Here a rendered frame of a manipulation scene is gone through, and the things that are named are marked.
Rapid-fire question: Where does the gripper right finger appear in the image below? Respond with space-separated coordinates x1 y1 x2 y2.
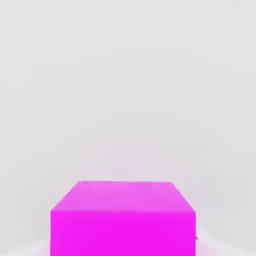
195 229 243 256

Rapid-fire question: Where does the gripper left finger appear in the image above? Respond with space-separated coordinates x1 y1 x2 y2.
11 238 52 256

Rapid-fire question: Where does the small magenta cube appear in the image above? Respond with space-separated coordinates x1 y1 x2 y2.
50 180 197 256

